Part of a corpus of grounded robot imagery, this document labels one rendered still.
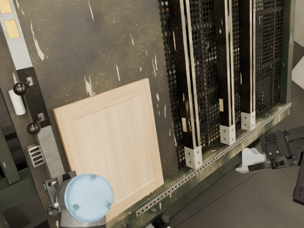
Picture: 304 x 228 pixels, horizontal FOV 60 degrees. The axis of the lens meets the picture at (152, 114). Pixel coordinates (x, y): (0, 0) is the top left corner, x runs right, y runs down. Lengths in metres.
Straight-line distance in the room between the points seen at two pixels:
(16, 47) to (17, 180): 0.47
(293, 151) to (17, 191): 0.89
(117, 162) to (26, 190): 0.37
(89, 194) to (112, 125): 0.69
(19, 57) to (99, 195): 0.57
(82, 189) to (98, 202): 0.03
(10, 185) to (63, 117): 0.30
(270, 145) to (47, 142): 0.70
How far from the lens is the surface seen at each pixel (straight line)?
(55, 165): 1.02
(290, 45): 2.29
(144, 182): 1.33
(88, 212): 0.45
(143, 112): 1.19
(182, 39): 1.25
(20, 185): 1.09
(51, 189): 0.65
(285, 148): 0.65
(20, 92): 0.79
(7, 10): 0.91
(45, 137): 0.97
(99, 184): 0.45
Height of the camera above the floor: 2.08
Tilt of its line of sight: 44 degrees down
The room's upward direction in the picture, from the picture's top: 20 degrees clockwise
